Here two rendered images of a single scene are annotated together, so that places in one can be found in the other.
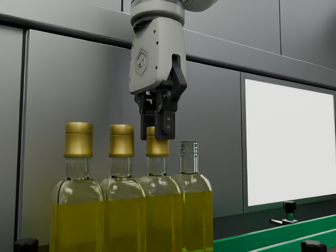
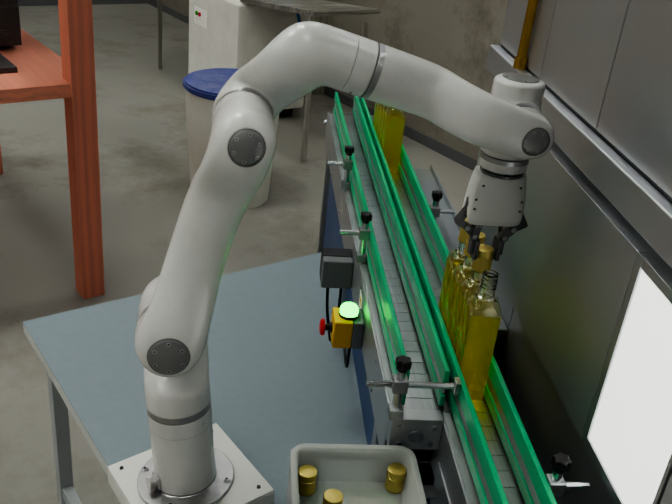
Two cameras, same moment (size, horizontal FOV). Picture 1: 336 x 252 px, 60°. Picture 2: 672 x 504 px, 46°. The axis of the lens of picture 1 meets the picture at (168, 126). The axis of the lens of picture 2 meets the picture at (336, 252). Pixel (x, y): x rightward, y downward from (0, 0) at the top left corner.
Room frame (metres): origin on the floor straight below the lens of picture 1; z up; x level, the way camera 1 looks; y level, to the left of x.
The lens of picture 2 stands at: (0.74, -1.28, 1.96)
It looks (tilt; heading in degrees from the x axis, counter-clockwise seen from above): 27 degrees down; 115
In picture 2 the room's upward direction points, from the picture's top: 6 degrees clockwise
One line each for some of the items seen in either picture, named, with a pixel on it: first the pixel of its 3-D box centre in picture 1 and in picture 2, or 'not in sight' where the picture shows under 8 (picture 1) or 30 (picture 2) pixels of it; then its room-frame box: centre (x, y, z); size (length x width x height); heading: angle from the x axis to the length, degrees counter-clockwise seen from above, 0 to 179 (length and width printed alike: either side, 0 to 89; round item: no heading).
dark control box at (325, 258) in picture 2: not in sight; (336, 268); (-0.03, 0.39, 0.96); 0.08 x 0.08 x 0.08; 32
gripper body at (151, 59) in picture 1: (157, 56); (496, 193); (0.44, 0.02, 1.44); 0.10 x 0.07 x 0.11; 33
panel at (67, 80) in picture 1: (231, 141); (612, 344); (0.70, -0.15, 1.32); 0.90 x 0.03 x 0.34; 122
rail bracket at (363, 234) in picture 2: not in sight; (354, 237); (0.04, 0.31, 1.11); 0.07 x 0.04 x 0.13; 32
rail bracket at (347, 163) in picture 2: not in sight; (339, 167); (-0.20, 0.70, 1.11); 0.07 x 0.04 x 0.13; 32
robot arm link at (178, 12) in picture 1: (156, 18); (504, 160); (0.44, 0.02, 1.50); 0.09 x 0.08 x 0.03; 33
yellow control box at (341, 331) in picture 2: not in sight; (345, 328); (0.12, 0.16, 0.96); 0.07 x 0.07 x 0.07; 32
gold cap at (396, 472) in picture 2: not in sight; (395, 478); (0.42, -0.23, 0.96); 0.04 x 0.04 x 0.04
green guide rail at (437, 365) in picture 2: not in sight; (384, 196); (-0.02, 0.63, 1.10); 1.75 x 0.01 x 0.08; 122
